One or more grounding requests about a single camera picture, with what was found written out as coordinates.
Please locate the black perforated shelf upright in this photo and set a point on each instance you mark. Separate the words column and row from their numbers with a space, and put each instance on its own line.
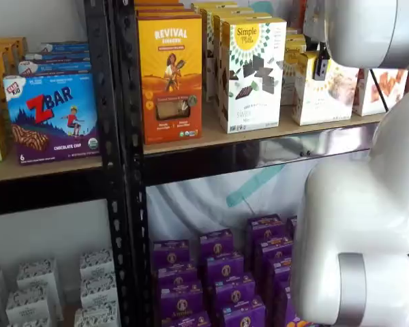
column 104, row 102
column 129, row 102

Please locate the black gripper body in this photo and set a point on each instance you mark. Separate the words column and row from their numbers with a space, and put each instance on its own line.
column 323, row 51

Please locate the white box red cracker picture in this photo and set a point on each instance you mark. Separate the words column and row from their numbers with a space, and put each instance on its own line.
column 364, row 98

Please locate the blue Zbar chocolate chip box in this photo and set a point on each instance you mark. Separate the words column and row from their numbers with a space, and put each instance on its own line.
column 54, row 119
column 58, row 56
column 54, row 67
column 64, row 47

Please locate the purple Annie's box orange label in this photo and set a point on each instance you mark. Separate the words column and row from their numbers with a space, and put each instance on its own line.
column 303, row 323
column 292, row 226
column 284, row 303
column 264, row 226
column 272, row 250
column 279, row 272

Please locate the glossy black shelf beam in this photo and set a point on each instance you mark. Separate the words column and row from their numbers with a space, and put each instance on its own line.
column 208, row 163
column 37, row 194

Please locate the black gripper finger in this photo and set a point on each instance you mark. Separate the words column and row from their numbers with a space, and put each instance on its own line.
column 322, row 69

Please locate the white plastic backdrop sheet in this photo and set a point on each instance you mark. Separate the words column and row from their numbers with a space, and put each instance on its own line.
column 197, row 211

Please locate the small white yellow-topped box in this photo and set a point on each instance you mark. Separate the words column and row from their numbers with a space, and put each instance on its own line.
column 294, row 38
column 288, row 78
column 327, row 102

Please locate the orange Revival cracker box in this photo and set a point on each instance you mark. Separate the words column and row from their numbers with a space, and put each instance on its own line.
column 170, row 85
column 163, row 13
column 156, row 7

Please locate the teal tape strip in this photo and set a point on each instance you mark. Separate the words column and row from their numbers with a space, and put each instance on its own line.
column 264, row 7
column 252, row 184

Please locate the brown shelf board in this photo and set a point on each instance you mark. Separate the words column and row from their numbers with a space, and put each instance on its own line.
column 54, row 168
column 211, row 134

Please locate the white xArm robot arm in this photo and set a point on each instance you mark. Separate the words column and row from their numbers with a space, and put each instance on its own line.
column 361, row 204

